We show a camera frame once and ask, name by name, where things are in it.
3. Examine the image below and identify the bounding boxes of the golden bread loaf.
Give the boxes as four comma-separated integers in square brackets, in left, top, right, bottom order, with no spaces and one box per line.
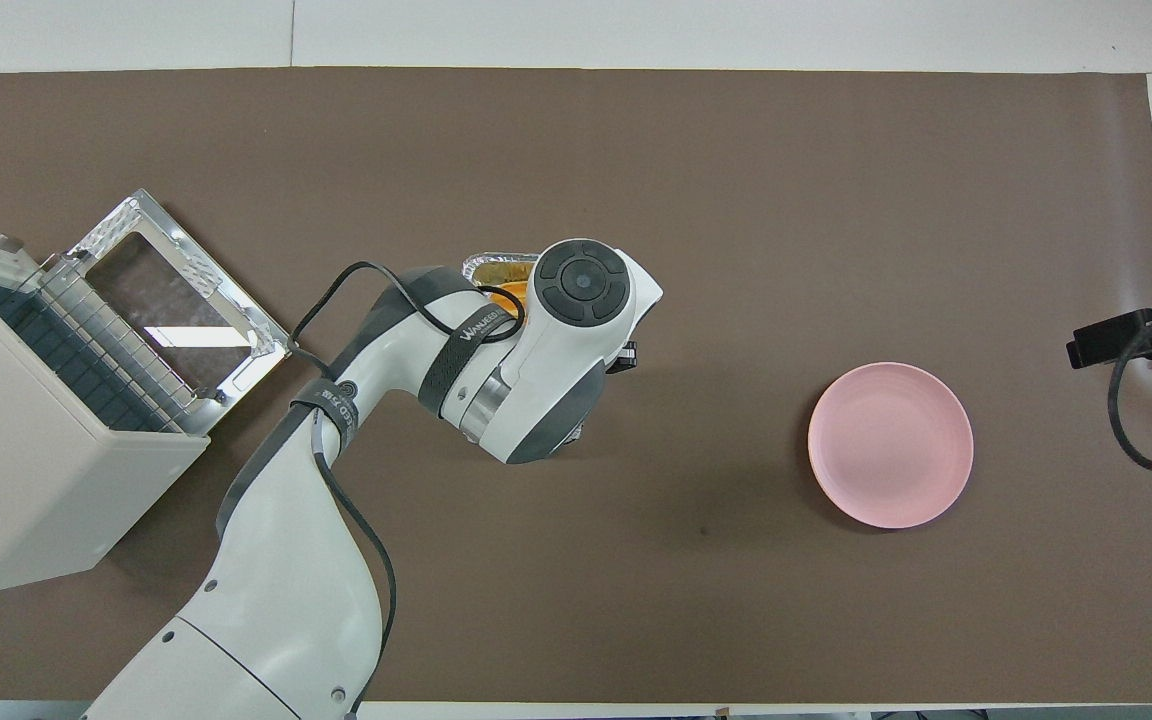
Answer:
[484,284,529,323]

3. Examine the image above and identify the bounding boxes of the aluminium foil tray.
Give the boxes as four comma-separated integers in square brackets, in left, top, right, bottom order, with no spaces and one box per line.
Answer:
[460,252,543,293]

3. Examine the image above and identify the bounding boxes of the glass oven door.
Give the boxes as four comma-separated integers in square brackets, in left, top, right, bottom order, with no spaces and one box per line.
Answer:
[66,188,299,436]

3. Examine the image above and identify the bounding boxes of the white toaster oven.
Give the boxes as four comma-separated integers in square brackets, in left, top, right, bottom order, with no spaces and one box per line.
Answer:
[0,210,212,599]

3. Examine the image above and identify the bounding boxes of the pink round plate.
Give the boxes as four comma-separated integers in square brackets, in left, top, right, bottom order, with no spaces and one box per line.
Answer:
[808,362,975,530]

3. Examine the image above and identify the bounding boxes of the brown table mat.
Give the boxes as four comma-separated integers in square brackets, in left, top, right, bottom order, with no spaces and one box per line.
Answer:
[0,67,1152,704]

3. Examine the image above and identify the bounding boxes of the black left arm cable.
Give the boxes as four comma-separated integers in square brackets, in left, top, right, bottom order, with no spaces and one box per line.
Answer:
[289,260,529,720]

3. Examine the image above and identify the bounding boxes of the metal oven wire rack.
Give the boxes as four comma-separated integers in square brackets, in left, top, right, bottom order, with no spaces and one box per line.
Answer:
[36,255,199,433]

